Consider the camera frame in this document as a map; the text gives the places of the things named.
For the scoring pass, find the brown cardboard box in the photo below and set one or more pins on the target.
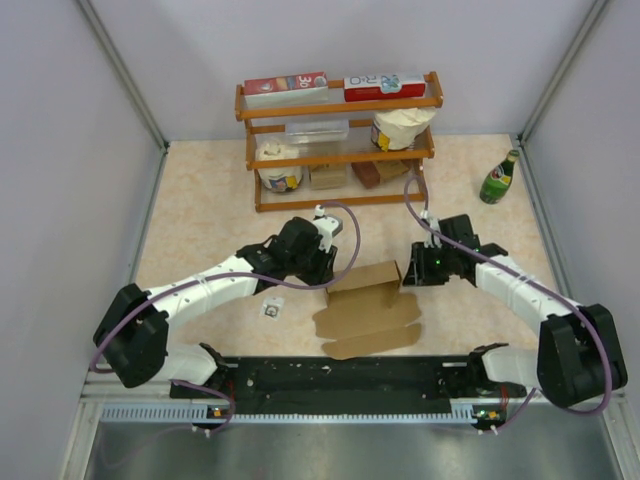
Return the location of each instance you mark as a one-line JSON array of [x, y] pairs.
[[367, 314]]

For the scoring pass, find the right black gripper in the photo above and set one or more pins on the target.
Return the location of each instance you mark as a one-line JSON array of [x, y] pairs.
[[418, 273]]

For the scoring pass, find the upper toilet paper roll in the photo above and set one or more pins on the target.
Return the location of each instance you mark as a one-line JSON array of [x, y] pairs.
[[396, 130]]

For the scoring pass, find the red-brown scouring pad pack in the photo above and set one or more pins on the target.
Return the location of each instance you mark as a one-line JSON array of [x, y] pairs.
[[374, 173]]

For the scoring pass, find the red white foil box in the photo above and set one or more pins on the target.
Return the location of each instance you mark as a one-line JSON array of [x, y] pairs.
[[288, 90]]

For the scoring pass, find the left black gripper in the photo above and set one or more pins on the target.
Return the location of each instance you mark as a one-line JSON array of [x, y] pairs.
[[324, 273]]

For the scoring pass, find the green glass bottle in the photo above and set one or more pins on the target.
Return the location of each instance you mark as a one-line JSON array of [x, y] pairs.
[[498, 181]]

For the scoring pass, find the lower toilet paper roll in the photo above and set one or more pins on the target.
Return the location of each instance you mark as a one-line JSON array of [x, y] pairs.
[[283, 178]]

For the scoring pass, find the beige sponge pack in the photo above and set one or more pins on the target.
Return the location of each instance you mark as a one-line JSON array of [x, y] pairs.
[[327, 176]]

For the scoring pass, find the toilet paper roll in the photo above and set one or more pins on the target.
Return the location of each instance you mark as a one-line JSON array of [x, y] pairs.
[[283, 178], [396, 130]]

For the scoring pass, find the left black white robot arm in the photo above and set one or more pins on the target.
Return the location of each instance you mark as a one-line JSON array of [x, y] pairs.
[[135, 334]]

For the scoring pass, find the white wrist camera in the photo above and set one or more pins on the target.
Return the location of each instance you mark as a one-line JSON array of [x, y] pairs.
[[431, 223], [328, 226]]

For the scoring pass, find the orange wooden shelf rack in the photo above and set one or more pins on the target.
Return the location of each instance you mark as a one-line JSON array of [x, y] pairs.
[[356, 148]]

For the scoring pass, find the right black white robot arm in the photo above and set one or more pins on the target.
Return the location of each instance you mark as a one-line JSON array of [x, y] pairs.
[[578, 355]]

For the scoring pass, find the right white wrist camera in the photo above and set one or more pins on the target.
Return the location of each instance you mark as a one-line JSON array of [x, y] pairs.
[[431, 223]]

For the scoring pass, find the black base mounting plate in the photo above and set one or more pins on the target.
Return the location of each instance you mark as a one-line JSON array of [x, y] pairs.
[[366, 385]]

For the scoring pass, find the red white wrap box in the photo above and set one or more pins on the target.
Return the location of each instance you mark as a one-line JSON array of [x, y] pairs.
[[383, 87]]

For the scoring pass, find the small plastic bag packet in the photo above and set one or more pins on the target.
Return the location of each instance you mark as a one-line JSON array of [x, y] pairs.
[[272, 307]]

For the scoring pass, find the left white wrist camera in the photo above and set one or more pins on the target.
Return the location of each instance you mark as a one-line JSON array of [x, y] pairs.
[[328, 226]]

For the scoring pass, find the clear plastic container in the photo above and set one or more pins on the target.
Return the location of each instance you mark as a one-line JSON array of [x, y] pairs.
[[302, 133]]

